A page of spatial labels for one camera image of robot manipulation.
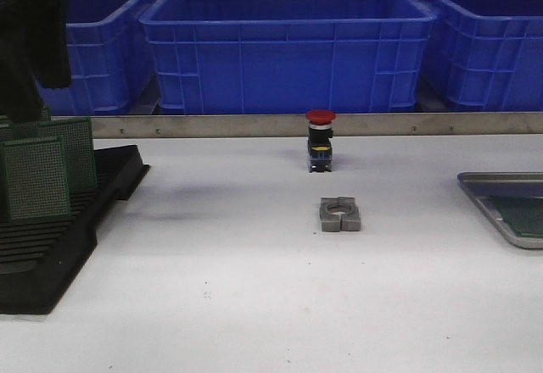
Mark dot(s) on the green perforated circuit board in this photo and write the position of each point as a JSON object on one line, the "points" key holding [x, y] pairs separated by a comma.
{"points": [[34, 183], [11, 132], [517, 216], [76, 134]]}

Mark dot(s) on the metal tray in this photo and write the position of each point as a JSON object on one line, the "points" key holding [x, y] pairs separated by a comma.
{"points": [[479, 185]]}

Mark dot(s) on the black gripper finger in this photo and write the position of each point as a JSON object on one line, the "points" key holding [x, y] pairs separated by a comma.
{"points": [[53, 64], [20, 100]]}

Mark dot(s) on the blue plastic crate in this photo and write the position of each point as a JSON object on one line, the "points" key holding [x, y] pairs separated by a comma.
{"points": [[287, 56], [110, 60], [486, 55]]}

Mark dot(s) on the black slotted board rack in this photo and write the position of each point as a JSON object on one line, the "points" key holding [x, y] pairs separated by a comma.
{"points": [[41, 258]]}

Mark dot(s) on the red emergency stop button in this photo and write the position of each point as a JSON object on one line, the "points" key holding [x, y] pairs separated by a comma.
{"points": [[320, 151]]}

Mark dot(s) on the grey split clamp block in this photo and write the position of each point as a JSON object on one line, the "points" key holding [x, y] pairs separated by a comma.
{"points": [[339, 214]]}

